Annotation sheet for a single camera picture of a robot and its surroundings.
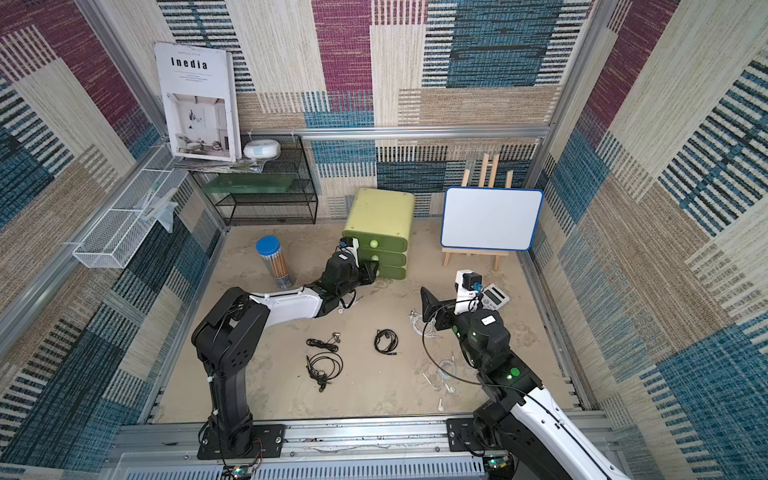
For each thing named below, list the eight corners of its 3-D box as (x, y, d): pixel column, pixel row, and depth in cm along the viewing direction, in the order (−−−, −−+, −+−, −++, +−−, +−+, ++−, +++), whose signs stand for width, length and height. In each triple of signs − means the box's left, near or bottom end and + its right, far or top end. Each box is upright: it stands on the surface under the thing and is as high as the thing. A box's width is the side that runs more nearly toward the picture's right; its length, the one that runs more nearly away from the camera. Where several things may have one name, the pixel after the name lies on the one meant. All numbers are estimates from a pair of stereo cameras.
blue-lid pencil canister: (272, 289, 103) (252, 253, 88) (277, 272, 107) (258, 235, 92) (292, 289, 103) (275, 253, 88) (296, 272, 107) (280, 235, 92)
